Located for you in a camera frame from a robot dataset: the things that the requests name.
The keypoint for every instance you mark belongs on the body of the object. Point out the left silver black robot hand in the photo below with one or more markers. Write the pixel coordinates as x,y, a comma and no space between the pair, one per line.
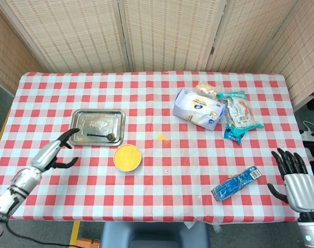
44,156

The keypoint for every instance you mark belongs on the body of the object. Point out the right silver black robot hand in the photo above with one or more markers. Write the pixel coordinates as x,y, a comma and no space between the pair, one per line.
301,192

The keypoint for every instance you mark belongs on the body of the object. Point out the metal spoon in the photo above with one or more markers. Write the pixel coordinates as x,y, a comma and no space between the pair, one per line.
111,137

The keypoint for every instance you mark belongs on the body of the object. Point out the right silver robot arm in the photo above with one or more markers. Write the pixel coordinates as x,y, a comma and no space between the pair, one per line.
310,232

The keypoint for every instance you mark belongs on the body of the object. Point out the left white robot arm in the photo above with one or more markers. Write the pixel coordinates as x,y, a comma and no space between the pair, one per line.
20,183

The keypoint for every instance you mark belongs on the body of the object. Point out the rectangular stainless steel tray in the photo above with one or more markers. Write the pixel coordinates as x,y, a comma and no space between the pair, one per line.
97,121

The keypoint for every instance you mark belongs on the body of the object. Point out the bowl of yellow powder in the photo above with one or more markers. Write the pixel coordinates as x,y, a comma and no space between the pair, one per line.
127,157

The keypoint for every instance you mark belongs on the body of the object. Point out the white power strip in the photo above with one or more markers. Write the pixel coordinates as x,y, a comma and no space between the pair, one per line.
312,135

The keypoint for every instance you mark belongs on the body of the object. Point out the long blue biscuit package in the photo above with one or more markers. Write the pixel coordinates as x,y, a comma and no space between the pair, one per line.
234,184

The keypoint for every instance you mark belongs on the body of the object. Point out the small blue snack packet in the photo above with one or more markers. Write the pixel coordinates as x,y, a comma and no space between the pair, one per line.
233,137

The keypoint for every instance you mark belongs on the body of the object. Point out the orange box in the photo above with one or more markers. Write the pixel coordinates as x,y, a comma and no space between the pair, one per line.
88,244

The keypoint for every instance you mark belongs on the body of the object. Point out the teal clear snack bag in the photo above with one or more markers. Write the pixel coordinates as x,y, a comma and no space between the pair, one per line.
239,111

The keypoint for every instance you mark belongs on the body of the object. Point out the red white checkered tablecloth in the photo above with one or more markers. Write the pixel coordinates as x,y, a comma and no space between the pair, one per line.
157,193

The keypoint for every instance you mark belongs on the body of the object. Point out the yellow powder spill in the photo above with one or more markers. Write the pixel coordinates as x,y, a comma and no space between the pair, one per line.
162,137

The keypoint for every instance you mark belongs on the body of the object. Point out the light purple food bag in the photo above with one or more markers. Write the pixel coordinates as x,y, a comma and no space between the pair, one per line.
198,108

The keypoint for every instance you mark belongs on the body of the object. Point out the dark blue chair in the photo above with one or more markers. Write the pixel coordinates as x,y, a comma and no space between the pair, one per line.
154,235

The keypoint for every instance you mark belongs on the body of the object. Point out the clear beige bread packet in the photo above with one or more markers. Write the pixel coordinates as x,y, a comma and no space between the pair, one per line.
204,89

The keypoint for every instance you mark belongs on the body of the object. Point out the beige woven folding screen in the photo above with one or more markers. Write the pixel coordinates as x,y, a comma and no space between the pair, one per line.
170,33

